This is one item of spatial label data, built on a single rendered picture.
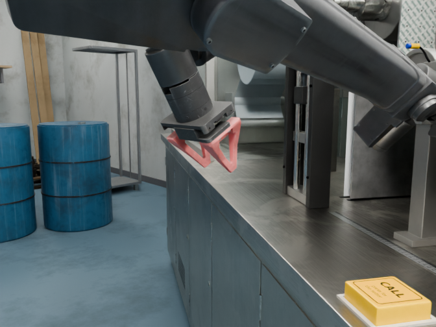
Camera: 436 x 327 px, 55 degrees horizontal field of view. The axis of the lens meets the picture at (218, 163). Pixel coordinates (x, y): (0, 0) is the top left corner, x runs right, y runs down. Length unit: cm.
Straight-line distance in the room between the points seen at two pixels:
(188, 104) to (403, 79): 27
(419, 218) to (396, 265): 12
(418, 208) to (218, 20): 64
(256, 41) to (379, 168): 88
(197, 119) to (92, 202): 320
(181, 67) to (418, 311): 40
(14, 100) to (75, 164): 403
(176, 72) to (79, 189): 318
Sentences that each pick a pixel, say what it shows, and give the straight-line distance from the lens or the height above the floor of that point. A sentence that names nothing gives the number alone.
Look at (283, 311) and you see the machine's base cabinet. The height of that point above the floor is 78.
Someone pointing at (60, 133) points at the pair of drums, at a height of 83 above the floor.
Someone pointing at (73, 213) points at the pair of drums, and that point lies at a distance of 375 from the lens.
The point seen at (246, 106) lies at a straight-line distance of 161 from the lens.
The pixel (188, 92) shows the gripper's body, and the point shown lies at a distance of 57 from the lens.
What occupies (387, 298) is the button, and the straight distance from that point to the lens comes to 53.
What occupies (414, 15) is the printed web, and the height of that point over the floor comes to 130.
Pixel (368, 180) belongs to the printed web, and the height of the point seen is 95.
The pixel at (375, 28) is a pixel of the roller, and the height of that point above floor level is 129.
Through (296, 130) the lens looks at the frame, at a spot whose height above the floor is 107.
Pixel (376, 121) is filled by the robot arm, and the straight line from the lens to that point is 62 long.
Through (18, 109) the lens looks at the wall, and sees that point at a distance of 759.
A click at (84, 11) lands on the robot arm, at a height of 119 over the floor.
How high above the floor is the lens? 115
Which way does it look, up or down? 9 degrees down
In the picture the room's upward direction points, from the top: straight up
